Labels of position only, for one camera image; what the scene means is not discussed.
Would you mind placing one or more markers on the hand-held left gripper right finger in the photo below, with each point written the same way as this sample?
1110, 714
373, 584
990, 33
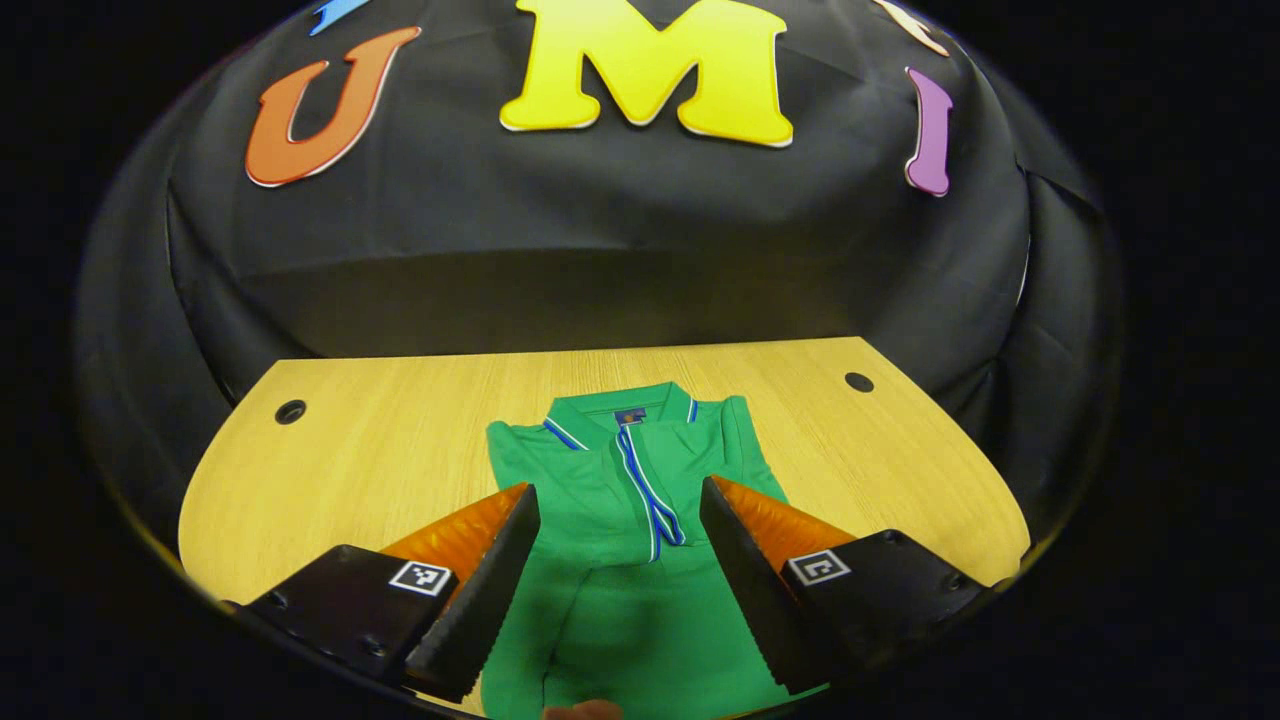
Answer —
750, 590

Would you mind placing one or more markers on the green T-shirt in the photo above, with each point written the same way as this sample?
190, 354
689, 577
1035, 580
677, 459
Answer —
620, 620

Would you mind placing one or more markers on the capped black table grommet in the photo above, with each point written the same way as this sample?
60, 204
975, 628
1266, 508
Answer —
858, 382

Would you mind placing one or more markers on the black backdrop cloth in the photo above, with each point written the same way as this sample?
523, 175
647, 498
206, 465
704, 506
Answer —
600, 220

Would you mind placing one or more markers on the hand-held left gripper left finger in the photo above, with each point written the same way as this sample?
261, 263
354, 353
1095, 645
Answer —
490, 600

